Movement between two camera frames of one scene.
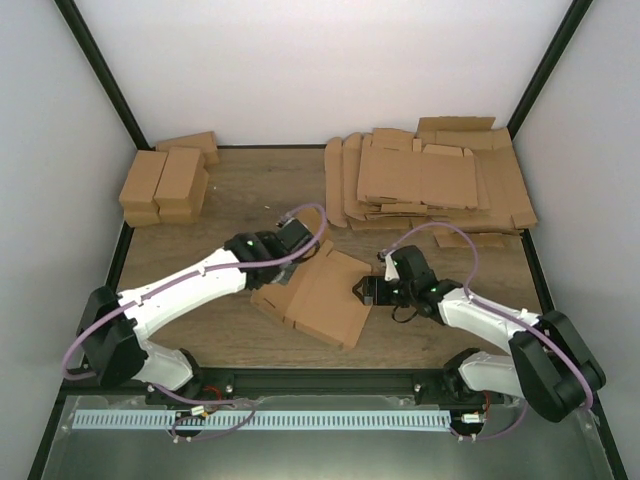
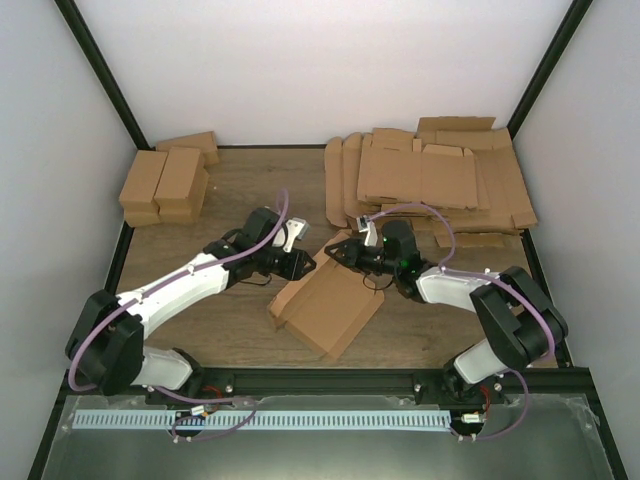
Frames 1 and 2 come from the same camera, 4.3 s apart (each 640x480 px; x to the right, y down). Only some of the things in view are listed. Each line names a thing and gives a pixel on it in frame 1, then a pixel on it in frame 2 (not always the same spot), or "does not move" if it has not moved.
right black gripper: x=367 y=300 → x=352 y=259
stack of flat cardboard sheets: x=453 y=172 does not move
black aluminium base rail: x=199 y=384 does not move
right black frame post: x=574 y=16 does not move
